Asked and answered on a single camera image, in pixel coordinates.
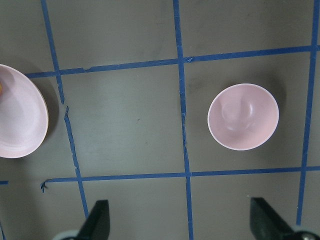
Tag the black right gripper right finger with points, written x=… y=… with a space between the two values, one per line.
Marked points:
x=267 y=224

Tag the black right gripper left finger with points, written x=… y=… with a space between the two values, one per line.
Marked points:
x=97 y=224

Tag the pink bowl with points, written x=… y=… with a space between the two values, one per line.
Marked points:
x=243 y=117

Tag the pink plate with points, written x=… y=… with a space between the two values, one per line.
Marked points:
x=24 y=117

